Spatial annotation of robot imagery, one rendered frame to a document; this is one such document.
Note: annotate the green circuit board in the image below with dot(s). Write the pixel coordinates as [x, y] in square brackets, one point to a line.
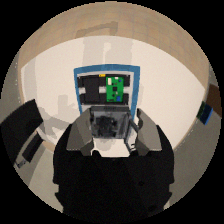
[114, 89]

